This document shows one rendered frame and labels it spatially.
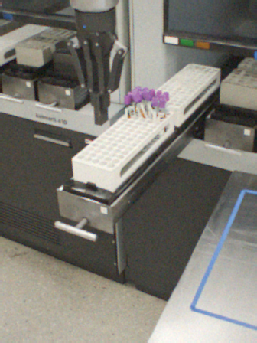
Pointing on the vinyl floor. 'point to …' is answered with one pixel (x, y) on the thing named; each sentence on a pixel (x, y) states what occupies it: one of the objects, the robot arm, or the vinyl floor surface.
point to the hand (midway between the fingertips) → (100, 106)
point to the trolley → (219, 276)
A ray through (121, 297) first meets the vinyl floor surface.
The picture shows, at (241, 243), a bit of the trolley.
